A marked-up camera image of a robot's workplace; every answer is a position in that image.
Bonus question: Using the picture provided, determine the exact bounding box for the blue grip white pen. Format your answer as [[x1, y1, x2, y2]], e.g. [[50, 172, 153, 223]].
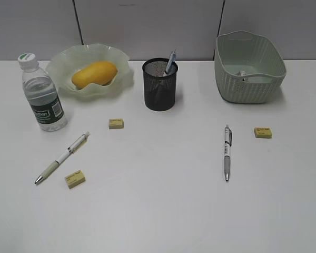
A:
[[163, 50, 176, 76]]

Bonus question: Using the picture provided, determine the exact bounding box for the grey grip white pen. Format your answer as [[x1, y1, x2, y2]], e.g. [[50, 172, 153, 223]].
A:
[[223, 124, 232, 182]]

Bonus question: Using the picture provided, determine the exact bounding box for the beige grip white pen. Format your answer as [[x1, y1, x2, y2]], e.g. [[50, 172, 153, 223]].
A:
[[34, 132, 90, 185]]

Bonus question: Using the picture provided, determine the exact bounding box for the yellow mango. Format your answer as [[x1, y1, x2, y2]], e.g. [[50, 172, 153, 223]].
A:
[[71, 61, 118, 89]]

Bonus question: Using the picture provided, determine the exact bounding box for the waste paper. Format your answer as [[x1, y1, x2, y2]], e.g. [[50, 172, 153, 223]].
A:
[[237, 70, 247, 76]]

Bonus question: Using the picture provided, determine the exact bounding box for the yellow eraser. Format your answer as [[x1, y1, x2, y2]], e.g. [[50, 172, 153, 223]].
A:
[[254, 128, 272, 139], [108, 118, 124, 129], [65, 170, 86, 189]]

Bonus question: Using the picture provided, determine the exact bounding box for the clear water bottle green label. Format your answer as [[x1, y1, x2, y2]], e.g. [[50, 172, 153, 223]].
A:
[[18, 53, 67, 132]]

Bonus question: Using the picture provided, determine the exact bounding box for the black mesh pen holder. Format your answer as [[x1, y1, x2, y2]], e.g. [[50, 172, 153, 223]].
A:
[[142, 58, 178, 111]]

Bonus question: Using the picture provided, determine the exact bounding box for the pale green woven basket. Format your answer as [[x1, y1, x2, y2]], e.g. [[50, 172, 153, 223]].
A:
[[214, 31, 287, 104]]

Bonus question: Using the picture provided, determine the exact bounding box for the pale green wavy glass plate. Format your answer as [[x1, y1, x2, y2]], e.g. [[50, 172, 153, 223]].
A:
[[46, 43, 134, 100]]

